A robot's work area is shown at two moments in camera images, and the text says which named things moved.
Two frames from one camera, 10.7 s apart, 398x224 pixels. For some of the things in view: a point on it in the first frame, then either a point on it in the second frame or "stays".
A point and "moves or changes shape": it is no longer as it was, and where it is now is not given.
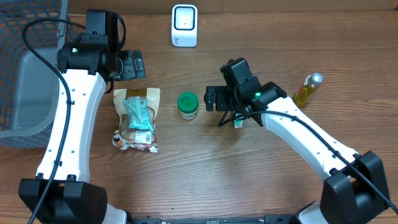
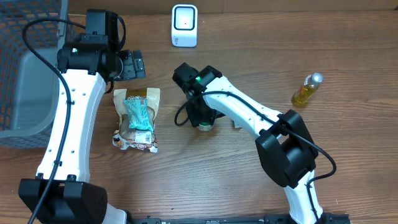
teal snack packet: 138,116 stays
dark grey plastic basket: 29,86 stays
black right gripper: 211,98 → 199,115
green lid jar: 188,104 moves or changes shape
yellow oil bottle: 305,90 stays
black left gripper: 134,68 stays
